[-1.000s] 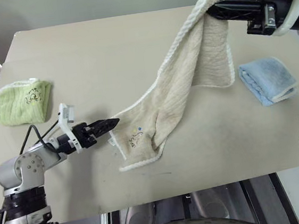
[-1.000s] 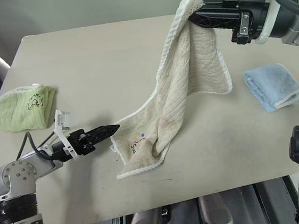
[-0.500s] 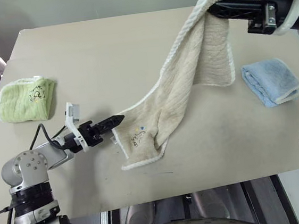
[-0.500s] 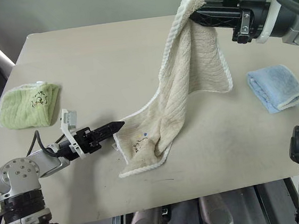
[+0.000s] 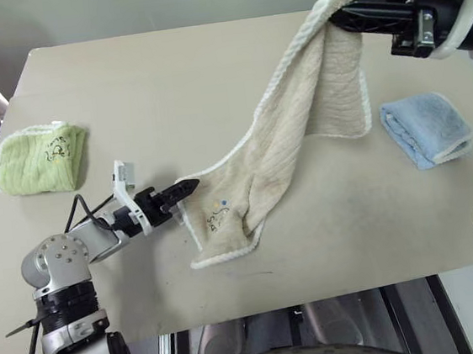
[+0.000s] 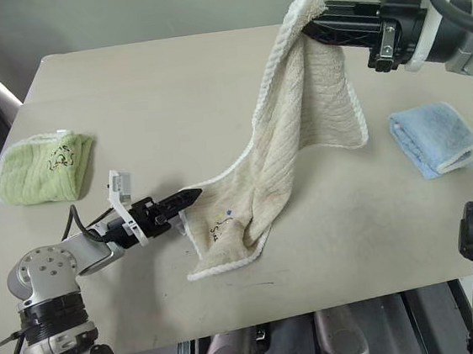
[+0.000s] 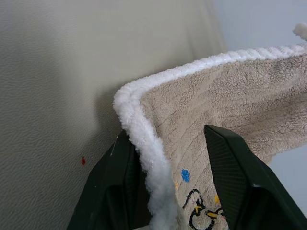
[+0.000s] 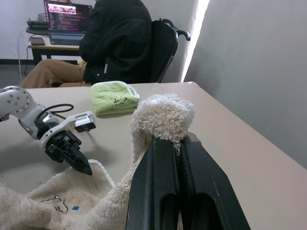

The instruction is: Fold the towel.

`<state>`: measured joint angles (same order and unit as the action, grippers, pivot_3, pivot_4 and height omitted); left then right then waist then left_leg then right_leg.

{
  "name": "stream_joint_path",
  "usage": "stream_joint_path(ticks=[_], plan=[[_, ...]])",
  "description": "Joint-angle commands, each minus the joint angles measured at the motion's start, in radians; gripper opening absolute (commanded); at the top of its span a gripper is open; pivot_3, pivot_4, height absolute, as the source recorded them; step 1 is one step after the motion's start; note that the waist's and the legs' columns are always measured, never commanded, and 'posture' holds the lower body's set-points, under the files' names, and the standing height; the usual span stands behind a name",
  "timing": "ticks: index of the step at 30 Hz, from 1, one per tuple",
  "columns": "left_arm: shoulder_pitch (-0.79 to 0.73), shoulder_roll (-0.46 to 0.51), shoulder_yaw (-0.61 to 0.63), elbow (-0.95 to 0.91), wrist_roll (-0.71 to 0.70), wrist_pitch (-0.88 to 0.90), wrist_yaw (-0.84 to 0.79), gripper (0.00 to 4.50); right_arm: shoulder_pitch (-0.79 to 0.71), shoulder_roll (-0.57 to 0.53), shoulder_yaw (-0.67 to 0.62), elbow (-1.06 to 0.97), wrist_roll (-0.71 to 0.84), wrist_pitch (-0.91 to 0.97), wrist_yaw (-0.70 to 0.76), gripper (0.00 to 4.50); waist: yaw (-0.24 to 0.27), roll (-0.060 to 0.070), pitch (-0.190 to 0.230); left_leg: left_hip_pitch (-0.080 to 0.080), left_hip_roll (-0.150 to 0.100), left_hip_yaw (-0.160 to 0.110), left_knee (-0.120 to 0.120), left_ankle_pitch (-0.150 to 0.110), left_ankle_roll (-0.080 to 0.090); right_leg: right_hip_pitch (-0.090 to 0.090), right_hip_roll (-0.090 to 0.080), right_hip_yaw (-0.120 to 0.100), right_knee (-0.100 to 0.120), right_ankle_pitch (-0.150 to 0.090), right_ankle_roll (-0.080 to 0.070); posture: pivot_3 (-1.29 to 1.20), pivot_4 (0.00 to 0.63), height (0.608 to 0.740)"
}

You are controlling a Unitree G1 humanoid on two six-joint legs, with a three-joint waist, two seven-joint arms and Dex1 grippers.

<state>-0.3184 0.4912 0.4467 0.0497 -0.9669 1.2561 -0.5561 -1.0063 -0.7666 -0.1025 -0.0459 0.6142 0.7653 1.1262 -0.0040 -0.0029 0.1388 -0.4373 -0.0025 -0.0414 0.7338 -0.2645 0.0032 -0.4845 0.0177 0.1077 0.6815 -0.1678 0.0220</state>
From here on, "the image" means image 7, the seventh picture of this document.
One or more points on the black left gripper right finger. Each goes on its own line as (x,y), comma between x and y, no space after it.
(239,187)

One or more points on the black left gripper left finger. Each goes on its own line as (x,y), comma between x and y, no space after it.
(108,191)

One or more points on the beige towel with white trim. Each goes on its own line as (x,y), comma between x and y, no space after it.
(216,100)

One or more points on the small red spot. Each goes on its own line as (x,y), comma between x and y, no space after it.
(83,161)

